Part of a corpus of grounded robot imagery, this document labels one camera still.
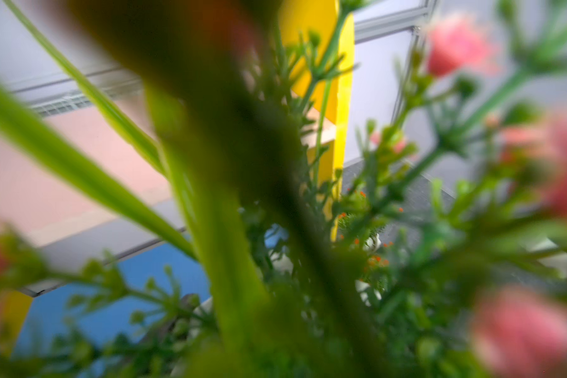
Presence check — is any pink flower pot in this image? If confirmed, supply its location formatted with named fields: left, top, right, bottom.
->
left=0, top=1, right=567, bottom=377

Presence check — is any yellow rack with shelves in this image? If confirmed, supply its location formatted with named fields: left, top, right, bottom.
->
left=0, top=1, right=371, bottom=369

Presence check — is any orange flower pot far right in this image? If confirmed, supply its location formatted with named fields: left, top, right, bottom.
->
left=337, top=189, right=406, bottom=254

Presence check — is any orange flower pot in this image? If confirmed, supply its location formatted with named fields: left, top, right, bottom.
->
left=337, top=189, right=406, bottom=254
left=354, top=255, right=392, bottom=306

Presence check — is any white wire basket rear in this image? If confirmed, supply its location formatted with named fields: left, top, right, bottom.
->
left=25, top=80, right=143, bottom=118

